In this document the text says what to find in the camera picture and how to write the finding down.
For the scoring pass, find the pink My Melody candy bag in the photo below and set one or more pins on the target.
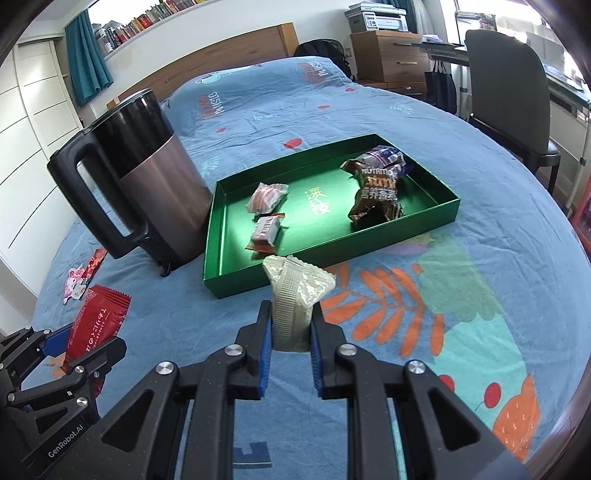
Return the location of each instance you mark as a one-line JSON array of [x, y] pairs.
[[76, 284]]

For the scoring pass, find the black backpack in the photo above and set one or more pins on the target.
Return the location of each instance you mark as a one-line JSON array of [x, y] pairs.
[[327, 48]]

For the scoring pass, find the white printer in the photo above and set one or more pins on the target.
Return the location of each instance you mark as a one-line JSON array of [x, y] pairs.
[[371, 16]]

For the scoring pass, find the grey office chair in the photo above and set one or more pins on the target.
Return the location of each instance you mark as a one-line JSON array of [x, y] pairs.
[[512, 106]]

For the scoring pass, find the teal curtain left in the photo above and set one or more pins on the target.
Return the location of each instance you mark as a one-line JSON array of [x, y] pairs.
[[89, 74]]

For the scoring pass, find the wooden drawer chest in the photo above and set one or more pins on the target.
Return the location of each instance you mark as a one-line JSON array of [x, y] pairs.
[[391, 60]]

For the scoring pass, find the green tray box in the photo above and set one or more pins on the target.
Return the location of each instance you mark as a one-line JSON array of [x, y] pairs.
[[316, 227]]

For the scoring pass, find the dark red snack pack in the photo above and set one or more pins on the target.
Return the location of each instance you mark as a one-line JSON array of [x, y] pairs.
[[99, 318]]

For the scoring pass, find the pink striped candy pack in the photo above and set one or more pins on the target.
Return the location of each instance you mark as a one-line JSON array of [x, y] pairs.
[[265, 198]]

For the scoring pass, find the red white biscuit pack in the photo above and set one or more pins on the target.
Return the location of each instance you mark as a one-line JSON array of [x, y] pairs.
[[263, 238]]

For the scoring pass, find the row of books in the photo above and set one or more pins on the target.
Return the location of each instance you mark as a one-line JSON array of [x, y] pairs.
[[114, 22]]

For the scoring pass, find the wooden headboard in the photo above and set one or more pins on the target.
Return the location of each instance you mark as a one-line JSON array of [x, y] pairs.
[[270, 43]]

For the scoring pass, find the desk by window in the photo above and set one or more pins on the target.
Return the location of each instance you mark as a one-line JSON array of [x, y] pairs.
[[508, 69]]

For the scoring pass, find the white wardrobe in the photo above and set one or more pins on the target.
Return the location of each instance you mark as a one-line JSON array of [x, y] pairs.
[[37, 119]]

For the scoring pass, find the brown nutritious snack bag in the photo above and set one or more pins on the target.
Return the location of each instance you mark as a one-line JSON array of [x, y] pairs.
[[377, 199]]

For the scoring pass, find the black brown electric kettle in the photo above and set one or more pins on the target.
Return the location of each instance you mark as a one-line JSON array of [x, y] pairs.
[[132, 183]]

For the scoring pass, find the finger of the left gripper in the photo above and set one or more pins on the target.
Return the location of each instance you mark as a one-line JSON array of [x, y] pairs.
[[54, 343], [92, 366]]

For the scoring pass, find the blue silver snack bag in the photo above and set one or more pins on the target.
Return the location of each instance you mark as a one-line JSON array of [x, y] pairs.
[[388, 158]]

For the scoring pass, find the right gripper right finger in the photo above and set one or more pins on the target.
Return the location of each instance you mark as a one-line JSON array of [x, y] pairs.
[[403, 421]]

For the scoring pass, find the beige snack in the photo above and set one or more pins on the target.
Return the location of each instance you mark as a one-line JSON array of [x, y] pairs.
[[297, 286]]

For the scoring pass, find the dark tote bag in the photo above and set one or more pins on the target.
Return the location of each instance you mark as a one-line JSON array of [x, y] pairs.
[[441, 89]]

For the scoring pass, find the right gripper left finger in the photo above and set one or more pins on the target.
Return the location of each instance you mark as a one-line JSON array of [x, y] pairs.
[[177, 422]]

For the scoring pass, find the red white snack pouch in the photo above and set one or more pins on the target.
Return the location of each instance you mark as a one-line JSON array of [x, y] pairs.
[[94, 263]]

